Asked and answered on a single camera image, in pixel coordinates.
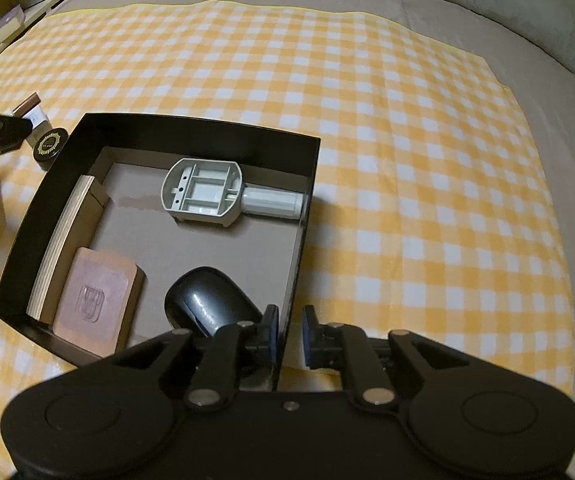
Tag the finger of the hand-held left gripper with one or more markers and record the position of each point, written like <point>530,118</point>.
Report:
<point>9,130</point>

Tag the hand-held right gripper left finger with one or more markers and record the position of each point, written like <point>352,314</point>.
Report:
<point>270,335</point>

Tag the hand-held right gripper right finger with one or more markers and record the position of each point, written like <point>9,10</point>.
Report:
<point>310,335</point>

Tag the white charger adapter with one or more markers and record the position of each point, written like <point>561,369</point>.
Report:
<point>38,119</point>

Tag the black round tin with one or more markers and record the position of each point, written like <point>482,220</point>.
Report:
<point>49,142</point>

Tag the black oval case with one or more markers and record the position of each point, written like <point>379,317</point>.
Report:
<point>202,300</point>

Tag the light wooden block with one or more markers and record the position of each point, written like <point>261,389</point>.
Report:
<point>67,230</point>

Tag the grey plastic bracket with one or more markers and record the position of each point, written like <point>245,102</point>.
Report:
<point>197,195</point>

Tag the brown square case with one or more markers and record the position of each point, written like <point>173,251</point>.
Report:
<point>92,300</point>

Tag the black cardboard box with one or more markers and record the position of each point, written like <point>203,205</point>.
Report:
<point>192,127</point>

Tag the purple book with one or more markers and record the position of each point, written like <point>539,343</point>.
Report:
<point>4,27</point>

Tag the yellow checked mat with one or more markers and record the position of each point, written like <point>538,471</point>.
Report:
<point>367,160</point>

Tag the grey duvet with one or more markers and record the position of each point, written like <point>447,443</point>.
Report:
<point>517,0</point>

